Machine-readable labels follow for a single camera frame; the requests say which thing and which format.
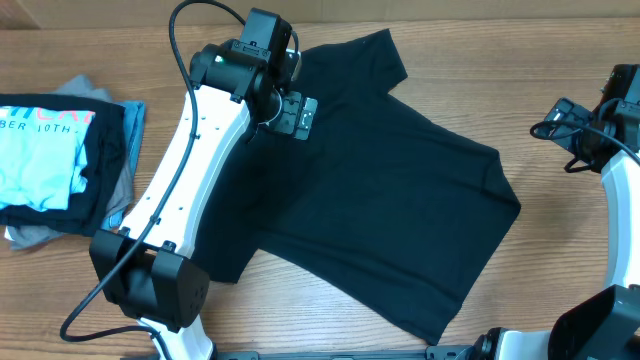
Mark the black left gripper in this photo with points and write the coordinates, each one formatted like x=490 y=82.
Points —
x=289 y=124

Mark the folded grey shirt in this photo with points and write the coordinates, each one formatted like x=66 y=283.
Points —
x=106 y=155

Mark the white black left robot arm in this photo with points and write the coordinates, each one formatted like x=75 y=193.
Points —
x=145 y=266

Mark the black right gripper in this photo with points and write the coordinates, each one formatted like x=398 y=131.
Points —
x=560 y=123

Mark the folded black printed t-shirt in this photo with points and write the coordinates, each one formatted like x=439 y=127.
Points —
x=43 y=152

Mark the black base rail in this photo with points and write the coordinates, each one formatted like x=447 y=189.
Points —
x=340 y=355

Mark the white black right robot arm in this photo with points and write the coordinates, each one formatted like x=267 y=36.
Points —
x=605 y=325

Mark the folded blue shirt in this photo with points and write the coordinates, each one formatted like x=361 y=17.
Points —
x=123 y=195

